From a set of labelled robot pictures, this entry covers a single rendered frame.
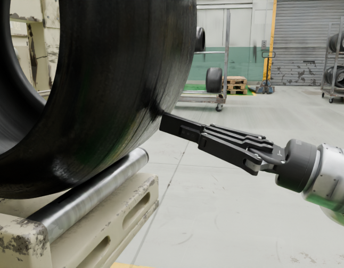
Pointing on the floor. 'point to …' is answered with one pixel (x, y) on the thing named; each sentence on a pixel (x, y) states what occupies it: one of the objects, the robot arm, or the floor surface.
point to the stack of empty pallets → (235, 85)
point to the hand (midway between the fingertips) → (181, 127)
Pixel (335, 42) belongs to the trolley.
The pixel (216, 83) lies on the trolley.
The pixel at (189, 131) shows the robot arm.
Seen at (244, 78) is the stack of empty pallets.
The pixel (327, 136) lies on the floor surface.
